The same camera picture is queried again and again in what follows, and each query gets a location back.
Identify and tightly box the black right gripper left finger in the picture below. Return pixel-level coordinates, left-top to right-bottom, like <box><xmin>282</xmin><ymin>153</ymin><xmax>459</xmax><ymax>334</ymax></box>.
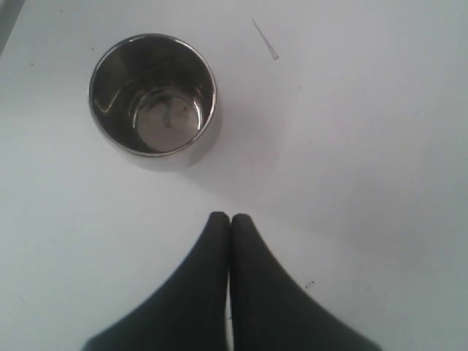
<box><xmin>83</xmin><ymin>212</ymin><xmax>230</xmax><ymax>350</ymax></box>

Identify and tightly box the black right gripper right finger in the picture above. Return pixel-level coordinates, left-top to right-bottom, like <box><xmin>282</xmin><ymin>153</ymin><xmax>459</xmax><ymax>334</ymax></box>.
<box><xmin>230</xmin><ymin>214</ymin><xmax>380</xmax><ymax>350</ymax></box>

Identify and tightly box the stainless steel cup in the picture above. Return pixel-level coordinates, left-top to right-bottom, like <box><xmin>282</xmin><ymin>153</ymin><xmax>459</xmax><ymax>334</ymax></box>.
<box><xmin>88</xmin><ymin>33</ymin><xmax>222</xmax><ymax>172</ymax></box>

